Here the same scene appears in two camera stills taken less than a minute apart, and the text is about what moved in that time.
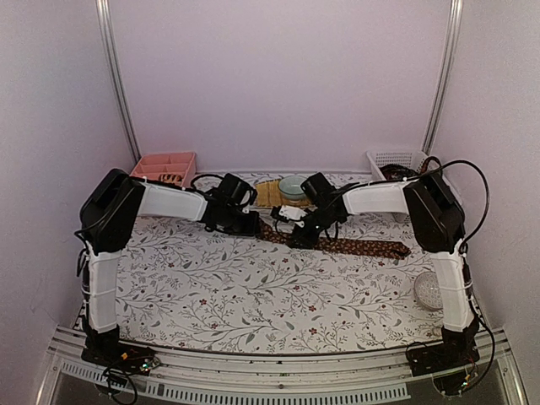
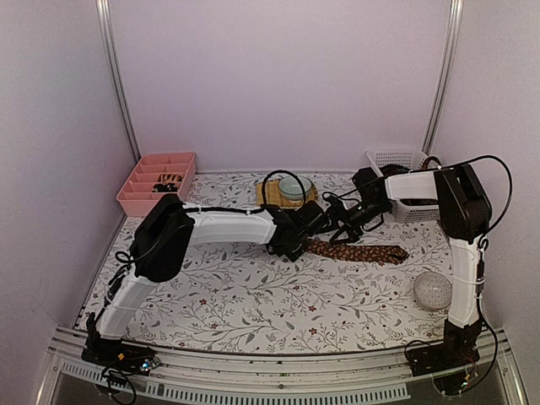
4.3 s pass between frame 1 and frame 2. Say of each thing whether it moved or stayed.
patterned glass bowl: stayed
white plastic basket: stayed
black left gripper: moved
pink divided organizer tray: stayed
